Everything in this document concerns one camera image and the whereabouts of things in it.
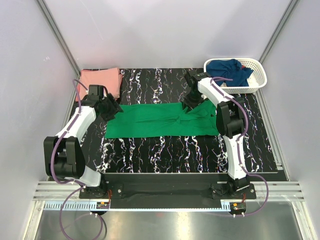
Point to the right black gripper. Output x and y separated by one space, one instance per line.
190 105

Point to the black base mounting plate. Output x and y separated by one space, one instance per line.
192 189

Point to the green t shirt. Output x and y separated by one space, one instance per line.
163 119

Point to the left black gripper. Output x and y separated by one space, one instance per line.
115 108

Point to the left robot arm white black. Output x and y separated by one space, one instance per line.
63 155

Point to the blue t shirt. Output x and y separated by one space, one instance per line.
229 69

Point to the white perforated plastic basket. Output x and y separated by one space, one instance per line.
256 81

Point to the white slotted cable duct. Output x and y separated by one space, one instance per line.
114 206

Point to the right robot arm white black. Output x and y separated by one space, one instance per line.
231 123

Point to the black marble pattern mat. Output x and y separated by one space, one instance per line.
174 154

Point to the folded pink t shirt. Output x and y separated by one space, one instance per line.
110 78

